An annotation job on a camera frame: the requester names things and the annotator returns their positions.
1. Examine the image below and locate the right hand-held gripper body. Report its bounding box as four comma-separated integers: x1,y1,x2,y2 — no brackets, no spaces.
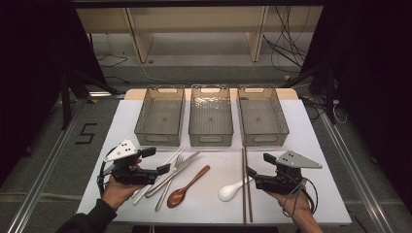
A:
256,150,324,195

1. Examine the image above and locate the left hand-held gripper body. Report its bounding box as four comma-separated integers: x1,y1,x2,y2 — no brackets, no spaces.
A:
104,139,159,186

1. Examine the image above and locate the silver metal chopstick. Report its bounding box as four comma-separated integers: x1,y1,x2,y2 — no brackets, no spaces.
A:
132,146,187,206
130,145,184,199

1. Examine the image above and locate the silver metal fork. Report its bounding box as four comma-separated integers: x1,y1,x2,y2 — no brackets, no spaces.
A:
154,154,185,213

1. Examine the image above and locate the silver metal knife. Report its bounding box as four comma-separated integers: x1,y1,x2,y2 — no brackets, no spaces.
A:
144,150,202,199

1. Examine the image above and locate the brown wooden chopstick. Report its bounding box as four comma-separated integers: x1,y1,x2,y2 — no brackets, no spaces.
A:
241,148,248,224
244,147,254,223

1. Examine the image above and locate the brown wooden spoon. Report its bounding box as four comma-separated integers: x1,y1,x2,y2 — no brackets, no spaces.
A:
166,164,212,209

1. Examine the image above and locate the white ceramic spoon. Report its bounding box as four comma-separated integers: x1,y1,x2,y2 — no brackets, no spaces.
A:
217,177,254,203

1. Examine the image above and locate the clear plastic bin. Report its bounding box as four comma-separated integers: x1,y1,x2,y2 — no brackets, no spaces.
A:
133,84,186,148
236,84,291,148
188,83,234,148

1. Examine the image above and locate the person's left hand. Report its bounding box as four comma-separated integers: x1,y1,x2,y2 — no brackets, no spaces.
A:
101,176,145,212

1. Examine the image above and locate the person's right hand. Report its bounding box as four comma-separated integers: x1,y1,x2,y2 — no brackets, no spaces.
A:
266,188,314,221

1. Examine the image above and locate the black metal stand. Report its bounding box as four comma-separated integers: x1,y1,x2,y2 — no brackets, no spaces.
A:
280,64,338,125

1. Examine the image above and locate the black tripod stand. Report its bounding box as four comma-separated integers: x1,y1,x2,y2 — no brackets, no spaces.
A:
59,69,121,131

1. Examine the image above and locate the black curtain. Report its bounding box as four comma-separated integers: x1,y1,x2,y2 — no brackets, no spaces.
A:
0,0,109,183
300,0,412,208

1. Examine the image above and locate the light wooden shelf unit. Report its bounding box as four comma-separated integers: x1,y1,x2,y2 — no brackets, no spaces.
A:
76,6,325,64

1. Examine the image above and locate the right hand-held gripper cable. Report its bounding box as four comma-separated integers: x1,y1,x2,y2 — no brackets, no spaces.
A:
281,176,320,218

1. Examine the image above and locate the aluminium floor rail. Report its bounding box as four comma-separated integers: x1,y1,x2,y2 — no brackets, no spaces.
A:
6,100,86,233
319,113,395,233

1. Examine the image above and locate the white floor cable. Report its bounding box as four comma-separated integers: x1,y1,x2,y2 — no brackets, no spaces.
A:
137,61,170,83

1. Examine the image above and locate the black floor cable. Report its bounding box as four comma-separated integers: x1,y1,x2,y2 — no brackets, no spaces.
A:
96,52,129,69

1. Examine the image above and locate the bundle of black cables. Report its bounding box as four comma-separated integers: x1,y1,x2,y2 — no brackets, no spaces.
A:
261,6,313,74

